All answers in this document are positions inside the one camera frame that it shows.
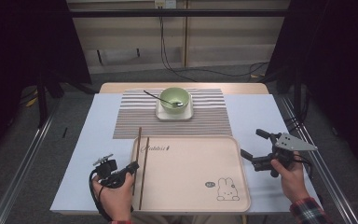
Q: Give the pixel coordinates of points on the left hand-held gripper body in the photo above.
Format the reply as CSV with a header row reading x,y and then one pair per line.
x,y
108,172

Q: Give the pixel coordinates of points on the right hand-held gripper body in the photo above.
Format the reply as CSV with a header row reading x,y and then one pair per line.
x,y
292,143

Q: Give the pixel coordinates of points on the beige rabbit print tray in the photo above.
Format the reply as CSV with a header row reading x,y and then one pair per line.
x,y
186,177

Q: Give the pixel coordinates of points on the white square plate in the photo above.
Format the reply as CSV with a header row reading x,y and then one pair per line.
x,y
174,116

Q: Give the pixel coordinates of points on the metal spoon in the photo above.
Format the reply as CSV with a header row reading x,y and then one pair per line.
x,y
158,98

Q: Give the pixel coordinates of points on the green bowl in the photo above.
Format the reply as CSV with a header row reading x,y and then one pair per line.
x,y
172,95

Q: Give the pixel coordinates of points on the person's left hand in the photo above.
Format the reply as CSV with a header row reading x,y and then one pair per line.
x,y
118,202

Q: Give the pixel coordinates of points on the person's right hand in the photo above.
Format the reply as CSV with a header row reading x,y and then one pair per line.
x,y
293,183

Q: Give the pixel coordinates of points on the white board sheet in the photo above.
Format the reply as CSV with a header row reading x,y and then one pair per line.
x,y
254,115

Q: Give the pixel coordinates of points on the striped placemat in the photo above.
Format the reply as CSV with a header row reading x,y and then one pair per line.
x,y
205,121

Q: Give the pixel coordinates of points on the black curtain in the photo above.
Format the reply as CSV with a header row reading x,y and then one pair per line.
x,y
338,62
18,46

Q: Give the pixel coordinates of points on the black metal stand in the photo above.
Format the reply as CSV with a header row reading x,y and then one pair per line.
x,y
42,102

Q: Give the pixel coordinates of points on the yellow floor tape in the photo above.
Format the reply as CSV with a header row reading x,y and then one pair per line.
x,y
31,101

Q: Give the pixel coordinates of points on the black horizontal bar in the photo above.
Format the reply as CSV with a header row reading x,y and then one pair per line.
x,y
121,13

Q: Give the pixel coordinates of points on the metal floor rail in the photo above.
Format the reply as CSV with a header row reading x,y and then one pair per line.
x,y
329,174
21,168

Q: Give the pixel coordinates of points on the white wall outlet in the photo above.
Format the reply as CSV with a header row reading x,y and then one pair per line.
x,y
165,3

